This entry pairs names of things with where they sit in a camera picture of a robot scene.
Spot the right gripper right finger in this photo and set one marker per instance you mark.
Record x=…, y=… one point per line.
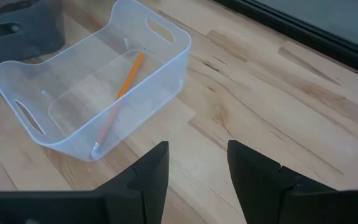
x=291, y=202

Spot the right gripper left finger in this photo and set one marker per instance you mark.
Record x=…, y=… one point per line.
x=73, y=208

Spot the short orange pencil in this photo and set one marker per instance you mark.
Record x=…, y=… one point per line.
x=129, y=77

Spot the clear plastic bin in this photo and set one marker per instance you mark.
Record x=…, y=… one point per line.
x=73, y=74

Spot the dark grey translucent bin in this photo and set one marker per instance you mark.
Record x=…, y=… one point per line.
x=26, y=37

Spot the black aluminium table frame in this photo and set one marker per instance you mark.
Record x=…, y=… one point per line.
x=291, y=28

